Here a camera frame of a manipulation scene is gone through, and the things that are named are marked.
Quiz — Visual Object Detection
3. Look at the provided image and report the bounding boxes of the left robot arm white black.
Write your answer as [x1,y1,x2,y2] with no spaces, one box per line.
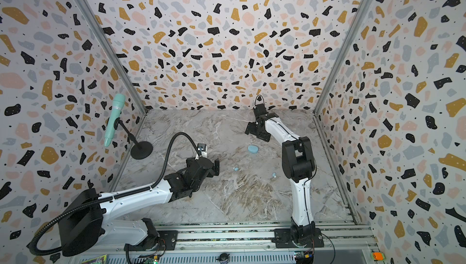
[27,144,220,257]

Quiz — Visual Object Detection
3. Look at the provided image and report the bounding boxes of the black knob on rail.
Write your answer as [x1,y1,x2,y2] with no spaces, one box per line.
[217,253,230,264]

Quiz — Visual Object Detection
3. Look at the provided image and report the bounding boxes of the mint green microphone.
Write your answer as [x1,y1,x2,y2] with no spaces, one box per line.
[104,94,126,147]

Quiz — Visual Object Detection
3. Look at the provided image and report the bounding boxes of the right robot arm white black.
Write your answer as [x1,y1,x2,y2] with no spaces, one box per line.
[245,104,322,248]

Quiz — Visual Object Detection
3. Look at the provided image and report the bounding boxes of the black microphone stand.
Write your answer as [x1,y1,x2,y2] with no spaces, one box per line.
[114,118,153,160]

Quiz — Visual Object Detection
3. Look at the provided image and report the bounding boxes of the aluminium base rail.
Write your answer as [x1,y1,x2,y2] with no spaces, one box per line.
[103,221,379,264]

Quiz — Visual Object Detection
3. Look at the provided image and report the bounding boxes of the colourful card on rail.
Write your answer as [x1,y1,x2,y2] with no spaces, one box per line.
[80,254,108,264]

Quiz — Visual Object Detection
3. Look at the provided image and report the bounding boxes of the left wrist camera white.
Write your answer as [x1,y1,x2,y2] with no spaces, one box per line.
[197,143,208,158]

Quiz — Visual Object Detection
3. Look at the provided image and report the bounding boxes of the blue earbud charging case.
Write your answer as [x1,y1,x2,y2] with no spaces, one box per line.
[248,145,258,154]

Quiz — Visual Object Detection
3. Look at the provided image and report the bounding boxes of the orange button box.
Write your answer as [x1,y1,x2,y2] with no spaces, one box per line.
[371,252,385,261]

